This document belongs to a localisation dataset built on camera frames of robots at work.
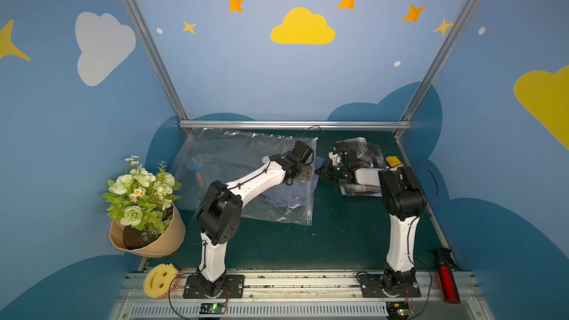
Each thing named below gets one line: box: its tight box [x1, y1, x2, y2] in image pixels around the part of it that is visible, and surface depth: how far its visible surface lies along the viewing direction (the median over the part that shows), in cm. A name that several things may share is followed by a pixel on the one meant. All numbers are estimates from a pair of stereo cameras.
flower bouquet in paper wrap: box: [102, 155, 186, 259], surface depth 67 cm
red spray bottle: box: [429, 248, 461, 305], surface depth 76 cm
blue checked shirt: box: [263, 155, 326, 209], surface depth 97 cm
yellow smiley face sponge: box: [142, 262, 180, 300], surface depth 74 cm
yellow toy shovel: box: [386, 155, 404, 169], surface depth 112 cm
